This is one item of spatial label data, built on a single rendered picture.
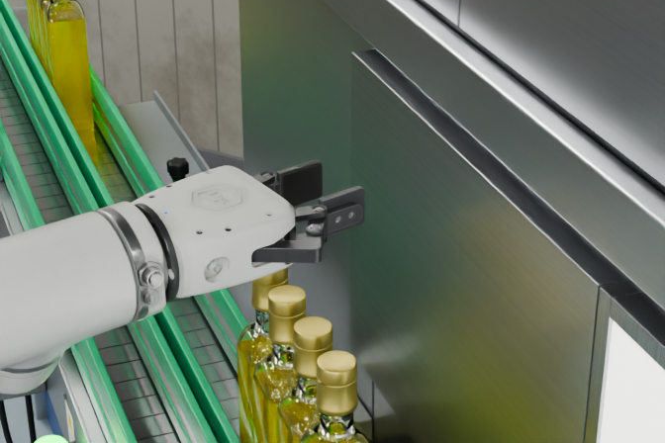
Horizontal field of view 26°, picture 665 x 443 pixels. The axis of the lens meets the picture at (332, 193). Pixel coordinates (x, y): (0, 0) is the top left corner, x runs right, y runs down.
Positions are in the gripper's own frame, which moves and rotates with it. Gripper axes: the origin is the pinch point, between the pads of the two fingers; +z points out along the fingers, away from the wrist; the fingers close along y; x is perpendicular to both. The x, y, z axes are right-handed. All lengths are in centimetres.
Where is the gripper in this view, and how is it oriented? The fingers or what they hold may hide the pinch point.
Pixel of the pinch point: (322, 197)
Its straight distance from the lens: 111.5
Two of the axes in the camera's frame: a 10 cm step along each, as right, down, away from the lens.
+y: -5.9, -3.7, 7.2
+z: 8.1, -2.7, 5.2
